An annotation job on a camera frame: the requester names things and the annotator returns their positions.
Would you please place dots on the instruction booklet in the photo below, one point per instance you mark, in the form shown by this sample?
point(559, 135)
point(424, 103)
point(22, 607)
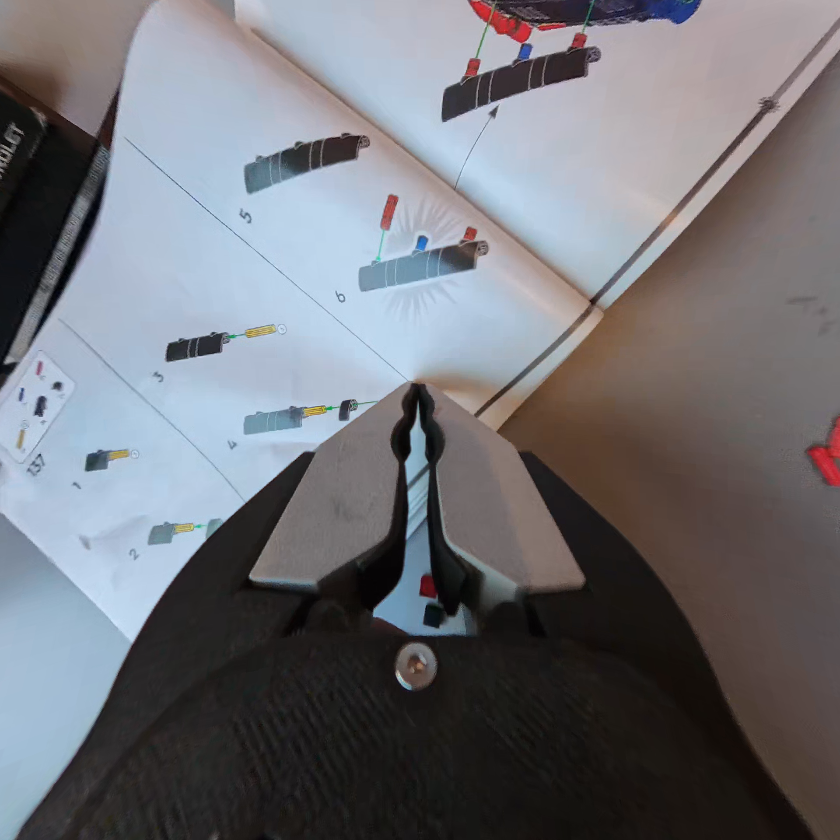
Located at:
point(197, 229)

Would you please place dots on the black toy car set box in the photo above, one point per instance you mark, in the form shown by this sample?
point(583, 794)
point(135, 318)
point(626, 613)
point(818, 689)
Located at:
point(33, 229)

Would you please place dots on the pile of small toy bricks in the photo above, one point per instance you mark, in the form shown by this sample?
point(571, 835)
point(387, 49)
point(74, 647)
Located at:
point(428, 584)

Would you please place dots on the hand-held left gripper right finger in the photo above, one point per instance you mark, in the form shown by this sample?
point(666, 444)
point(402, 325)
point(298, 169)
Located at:
point(505, 518)

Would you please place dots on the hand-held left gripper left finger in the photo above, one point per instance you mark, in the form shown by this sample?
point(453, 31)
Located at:
point(328, 518)

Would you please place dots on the red toy axle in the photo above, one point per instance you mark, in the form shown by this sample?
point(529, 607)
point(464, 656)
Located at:
point(823, 463)
point(833, 436)

